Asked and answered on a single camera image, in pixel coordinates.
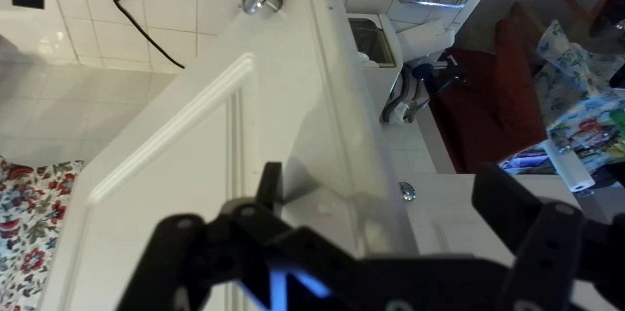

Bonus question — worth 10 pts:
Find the white paper towel roll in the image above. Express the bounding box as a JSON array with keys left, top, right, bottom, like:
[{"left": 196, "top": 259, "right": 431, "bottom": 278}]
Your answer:
[{"left": 541, "top": 137, "right": 597, "bottom": 193}]

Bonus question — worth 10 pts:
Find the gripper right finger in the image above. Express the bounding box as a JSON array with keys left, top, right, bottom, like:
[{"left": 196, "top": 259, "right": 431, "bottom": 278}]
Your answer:
[{"left": 471, "top": 164, "right": 625, "bottom": 311}]

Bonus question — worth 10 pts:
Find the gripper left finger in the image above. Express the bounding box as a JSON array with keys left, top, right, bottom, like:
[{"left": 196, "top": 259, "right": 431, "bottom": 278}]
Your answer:
[{"left": 115, "top": 161, "right": 363, "bottom": 311}]

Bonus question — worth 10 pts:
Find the black cable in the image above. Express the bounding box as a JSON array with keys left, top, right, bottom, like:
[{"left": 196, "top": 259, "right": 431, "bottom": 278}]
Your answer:
[{"left": 113, "top": 0, "right": 186, "bottom": 70}]

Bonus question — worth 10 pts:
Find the blue floral cloth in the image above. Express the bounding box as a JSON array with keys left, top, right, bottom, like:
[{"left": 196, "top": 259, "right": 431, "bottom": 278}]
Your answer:
[{"left": 497, "top": 20, "right": 625, "bottom": 176}]

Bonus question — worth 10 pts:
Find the red armchair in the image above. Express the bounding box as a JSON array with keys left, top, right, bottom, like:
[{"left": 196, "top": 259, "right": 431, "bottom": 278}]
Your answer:
[{"left": 426, "top": 2, "right": 550, "bottom": 175}]

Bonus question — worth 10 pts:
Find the floral patterned cloth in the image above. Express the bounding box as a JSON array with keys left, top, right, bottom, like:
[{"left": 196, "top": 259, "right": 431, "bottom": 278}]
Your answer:
[{"left": 0, "top": 156, "right": 84, "bottom": 311}]

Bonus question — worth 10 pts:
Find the white cabinet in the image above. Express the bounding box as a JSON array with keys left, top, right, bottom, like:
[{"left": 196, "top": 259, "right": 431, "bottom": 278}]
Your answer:
[{"left": 39, "top": 0, "right": 625, "bottom": 311}]

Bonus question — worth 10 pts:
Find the white cabinet door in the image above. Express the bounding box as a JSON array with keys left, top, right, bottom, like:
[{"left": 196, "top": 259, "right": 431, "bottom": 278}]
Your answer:
[
  {"left": 398, "top": 173, "right": 625, "bottom": 311},
  {"left": 39, "top": 0, "right": 421, "bottom": 311}
]

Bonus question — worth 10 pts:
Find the white bin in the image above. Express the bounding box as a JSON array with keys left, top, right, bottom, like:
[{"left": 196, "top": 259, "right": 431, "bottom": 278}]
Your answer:
[{"left": 347, "top": 13, "right": 405, "bottom": 112}]

